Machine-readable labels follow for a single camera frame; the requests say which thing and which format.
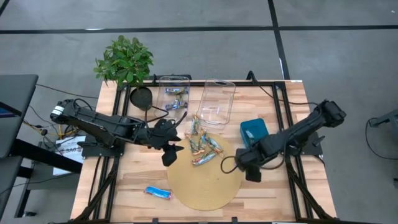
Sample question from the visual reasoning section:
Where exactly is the black desk frame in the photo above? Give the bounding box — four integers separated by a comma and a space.
9, 138, 83, 218

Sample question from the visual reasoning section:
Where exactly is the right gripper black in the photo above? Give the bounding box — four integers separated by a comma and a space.
234, 141, 268, 183

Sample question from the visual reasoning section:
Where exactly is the blue wrapper granola bar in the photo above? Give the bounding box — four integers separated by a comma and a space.
144, 185, 173, 200

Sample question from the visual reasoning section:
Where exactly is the blue plastic box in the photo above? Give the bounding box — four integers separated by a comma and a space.
239, 118, 270, 149

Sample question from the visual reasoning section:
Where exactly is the black aluminium table frame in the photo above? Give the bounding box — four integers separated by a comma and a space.
73, 73, 338, 223

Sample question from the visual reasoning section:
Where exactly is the dark grey desk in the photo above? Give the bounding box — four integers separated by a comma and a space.
0, 73, 40, 159

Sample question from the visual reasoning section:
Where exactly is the clear plastic bin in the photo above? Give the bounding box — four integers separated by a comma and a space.
154, 75, 191, 121
195, 78, 237, 127

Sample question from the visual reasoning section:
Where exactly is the teal white snack packet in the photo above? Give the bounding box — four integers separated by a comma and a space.
191, 151, 218, 167

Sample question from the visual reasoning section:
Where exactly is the black floor cable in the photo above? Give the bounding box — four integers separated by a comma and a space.
364, 117, 398, 161
35, 83, 100, 100

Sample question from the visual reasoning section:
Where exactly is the green plant in black pot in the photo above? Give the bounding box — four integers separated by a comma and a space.
93, 34, 155, 112

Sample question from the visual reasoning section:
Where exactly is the yellow floor cable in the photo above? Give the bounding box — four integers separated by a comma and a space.
23, 119, 78, 139

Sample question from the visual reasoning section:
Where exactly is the grey metal stand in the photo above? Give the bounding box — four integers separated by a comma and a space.
368, 108, 398, 128

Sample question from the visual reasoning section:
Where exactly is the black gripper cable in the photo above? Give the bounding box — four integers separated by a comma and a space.
220, 155, 239, 174
144, 105, 188, 127

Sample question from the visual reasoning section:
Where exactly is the round woven tan placemat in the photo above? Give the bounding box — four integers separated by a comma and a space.
167, 132, 244, 212

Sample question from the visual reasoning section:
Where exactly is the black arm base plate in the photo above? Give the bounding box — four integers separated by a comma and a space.
81, 133, 126, 158
285, 132, 325, 156

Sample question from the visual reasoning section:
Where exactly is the long black cable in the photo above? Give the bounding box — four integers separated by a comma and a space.
247, 70, 320, 106

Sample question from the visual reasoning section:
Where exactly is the white paper sheet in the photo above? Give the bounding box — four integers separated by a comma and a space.
52, 135, 87, 177

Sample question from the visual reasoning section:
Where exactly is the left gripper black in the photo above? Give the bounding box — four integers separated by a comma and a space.
145, 118, 185, 167

